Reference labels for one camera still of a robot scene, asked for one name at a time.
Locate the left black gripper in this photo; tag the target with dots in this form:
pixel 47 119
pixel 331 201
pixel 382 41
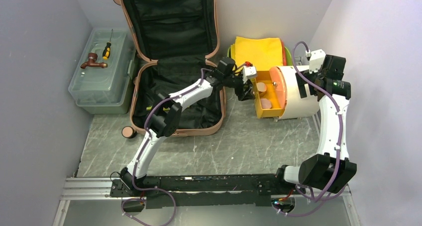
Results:
pixel 248 94

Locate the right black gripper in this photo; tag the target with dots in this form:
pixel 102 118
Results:
pixel 300 82

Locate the gold lid glass jar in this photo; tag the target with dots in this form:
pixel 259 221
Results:
pixel 262 89

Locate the green plastic tray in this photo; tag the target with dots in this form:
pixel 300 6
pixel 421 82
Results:
pixel 230 53

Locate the cream appliance with orange rim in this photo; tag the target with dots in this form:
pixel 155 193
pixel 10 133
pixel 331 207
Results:
pixel 284 94

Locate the red printed package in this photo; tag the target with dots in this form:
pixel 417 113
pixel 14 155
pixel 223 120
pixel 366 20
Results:
pixel 284 58

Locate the yellow cloth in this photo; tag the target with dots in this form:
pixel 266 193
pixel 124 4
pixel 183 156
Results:
pixel 262 53

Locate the pink hard-shell suitcase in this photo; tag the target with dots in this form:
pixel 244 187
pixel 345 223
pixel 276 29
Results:
pixel 176 39

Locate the pink hexagonal lid jar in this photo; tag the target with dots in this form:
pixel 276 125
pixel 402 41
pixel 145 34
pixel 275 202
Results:
pixel 266 104

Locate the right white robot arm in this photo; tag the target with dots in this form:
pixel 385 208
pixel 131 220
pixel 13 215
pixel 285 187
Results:
pixel 330 168

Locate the translucent plastic toolbox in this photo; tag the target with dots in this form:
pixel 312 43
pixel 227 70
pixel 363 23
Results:
pixel 105 90

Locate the yellow black screwdriver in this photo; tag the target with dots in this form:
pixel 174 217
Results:
pixel 107 49

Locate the brown brass faucet valve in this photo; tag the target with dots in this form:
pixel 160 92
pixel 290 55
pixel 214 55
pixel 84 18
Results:
pixel 92 62

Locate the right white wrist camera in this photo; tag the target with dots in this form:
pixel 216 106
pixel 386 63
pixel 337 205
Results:
pixel 316 59

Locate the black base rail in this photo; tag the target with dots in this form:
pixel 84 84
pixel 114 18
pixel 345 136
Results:
pixel 207 190

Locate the aluminium frame profile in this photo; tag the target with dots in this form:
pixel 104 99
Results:
pixel 99 189

